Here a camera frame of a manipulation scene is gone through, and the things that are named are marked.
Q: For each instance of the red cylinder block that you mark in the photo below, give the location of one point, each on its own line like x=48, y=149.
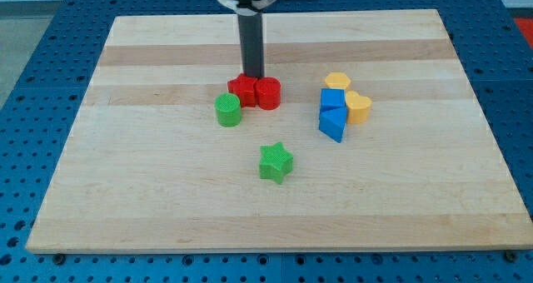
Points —
x=268, y=93

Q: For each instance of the blue triangle block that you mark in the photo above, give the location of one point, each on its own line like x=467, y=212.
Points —
x=332, y=123

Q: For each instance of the red star block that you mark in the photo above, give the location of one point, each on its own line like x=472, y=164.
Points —
x=243, y=87

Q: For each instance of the green cylinder block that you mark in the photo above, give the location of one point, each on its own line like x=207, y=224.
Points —
x=228, y=110

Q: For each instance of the green star block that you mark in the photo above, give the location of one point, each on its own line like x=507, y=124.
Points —
x=275, y=163

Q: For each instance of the wooden board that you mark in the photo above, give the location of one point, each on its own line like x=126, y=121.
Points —
x=146, y=168

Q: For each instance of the blue cube block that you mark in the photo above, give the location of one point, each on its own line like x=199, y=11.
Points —
x=331, y=98

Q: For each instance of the yellow heart block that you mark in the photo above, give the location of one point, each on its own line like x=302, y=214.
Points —
x=358, y=107

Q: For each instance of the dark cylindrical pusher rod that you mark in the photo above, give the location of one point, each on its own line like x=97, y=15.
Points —
x=252, y=46

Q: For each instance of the yellow hexagon block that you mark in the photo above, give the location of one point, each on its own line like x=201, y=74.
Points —
x=337, y=80

